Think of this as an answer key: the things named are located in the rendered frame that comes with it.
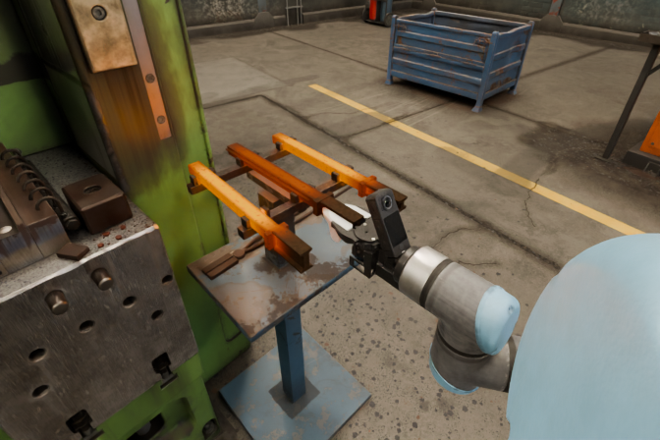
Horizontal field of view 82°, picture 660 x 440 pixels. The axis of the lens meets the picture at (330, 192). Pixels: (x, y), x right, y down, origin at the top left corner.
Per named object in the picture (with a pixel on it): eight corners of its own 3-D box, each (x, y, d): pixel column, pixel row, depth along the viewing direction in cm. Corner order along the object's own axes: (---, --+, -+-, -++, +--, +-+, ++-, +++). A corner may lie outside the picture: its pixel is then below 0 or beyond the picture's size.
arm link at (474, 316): (485, 372, 55) (503, 329, 49) (413, 319, 62) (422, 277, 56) (515, 333, 60) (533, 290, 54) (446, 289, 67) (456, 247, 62)
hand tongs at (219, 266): (350, 179, 135) (350, 176, 134) (358, 183, 132) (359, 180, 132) (201, 272, 97) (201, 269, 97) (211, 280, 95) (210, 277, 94)
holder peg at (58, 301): (72, 309, 68) (66, 300, 67) (55, 318, 67) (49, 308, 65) (65, 297, 71) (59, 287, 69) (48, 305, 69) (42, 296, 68)
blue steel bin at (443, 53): (516, 93, 408) (537, 21, 368) (478, 113, 364) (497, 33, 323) (424, 69, 482) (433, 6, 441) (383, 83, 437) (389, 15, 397)
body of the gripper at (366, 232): (345, 262, 72) (395, 300, 65) (346, 228, 68) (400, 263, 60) (371, 244, 77) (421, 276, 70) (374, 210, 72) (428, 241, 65)
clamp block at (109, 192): (135, 217, 81) (125, 192, 77) (91, 236, 76) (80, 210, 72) (112, 195, 88) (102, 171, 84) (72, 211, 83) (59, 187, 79)
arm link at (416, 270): (422, 277, 57) (458, 247, 62) (397, 260, 60) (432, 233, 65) (415, 316, 62) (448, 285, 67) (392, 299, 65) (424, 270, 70)
